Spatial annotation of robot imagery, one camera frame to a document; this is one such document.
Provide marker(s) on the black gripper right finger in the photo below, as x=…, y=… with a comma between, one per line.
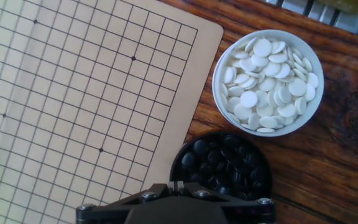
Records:
x=247, y=211

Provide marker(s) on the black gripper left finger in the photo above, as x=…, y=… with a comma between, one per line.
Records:
x=104, y=213

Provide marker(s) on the brown wooden board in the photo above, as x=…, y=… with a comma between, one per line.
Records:
x=337, y=155

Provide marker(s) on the beige go board mat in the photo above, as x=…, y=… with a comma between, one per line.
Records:
x=73, y=109

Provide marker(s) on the black go stones pile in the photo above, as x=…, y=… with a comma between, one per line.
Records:
x=225, y=165

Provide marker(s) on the black round bowl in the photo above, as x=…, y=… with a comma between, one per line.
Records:
x=174, y=165

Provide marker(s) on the white go stones pile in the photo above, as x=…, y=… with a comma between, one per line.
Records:
x=266, y=87

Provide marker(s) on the white round bowl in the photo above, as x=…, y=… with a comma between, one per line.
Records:
x=317, y=102

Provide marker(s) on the gold tissue pack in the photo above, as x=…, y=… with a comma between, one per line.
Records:
x=350, y=5

